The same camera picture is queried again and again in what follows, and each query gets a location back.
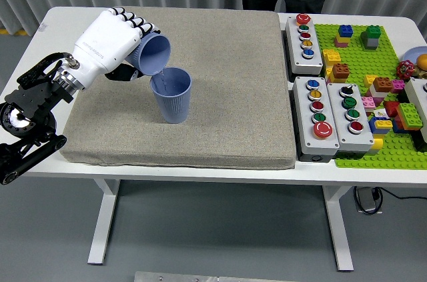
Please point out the large lime green toy brick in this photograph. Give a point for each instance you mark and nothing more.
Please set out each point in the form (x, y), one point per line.
(409, 113)

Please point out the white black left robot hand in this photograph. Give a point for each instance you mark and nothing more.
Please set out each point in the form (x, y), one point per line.
(103, 42)

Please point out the white table leg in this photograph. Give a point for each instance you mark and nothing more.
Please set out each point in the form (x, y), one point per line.
(338, 228)
(103, 222)

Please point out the red toy brick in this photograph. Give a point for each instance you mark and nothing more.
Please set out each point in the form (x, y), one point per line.
(391, 108)

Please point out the orange toy bun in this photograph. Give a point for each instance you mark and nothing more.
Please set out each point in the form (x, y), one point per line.
(422, 62)

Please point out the blue toy brick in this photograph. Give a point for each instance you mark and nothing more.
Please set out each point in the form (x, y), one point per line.
(373, 127)
(398, 127)
(345, 31)

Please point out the lavender plate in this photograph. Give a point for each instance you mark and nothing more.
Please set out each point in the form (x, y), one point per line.
(412, 52)

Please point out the grey-brown fabric mat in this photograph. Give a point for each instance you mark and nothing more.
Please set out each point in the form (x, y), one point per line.
(217, 95)

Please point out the flat pink toy brick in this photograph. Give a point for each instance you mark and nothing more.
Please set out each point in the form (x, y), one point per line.
(340, 44)

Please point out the small table label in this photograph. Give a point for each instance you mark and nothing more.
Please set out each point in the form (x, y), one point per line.
(41, 27)

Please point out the four-control grey switch box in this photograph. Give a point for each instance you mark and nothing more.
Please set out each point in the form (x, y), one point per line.
(337, 118)

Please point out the blue ribbed plastic cup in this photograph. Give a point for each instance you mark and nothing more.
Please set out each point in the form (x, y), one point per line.
(173, 105)
(156, 55)

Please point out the flat yellow toy brick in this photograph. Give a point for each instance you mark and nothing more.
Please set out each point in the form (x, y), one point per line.
(342, 40)

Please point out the brown toy brick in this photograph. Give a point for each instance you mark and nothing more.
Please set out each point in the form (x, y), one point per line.
(341, 71)
(383, 84)

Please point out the grey toy brick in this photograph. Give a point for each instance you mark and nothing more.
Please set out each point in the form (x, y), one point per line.
(372, 43)

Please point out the lime green brick baseplate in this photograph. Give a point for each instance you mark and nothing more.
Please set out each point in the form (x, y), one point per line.
(357, 62)

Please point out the white toy brick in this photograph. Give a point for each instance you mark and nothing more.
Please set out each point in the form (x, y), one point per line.
(377, 93)

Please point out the red toy valve wheel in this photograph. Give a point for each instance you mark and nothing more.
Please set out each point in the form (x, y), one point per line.
(405, 69)

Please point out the grey power adapter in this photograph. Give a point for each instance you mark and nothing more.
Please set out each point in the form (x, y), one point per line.
(366, 199)

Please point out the dark green toy brick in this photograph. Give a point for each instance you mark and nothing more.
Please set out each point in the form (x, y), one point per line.
(372, 32)

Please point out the magenta toy brick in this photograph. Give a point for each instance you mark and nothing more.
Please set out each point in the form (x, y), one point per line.
(397, 86)

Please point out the five-button grey control box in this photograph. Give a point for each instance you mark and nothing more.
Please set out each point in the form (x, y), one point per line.
(305, 118)
(300, 58)

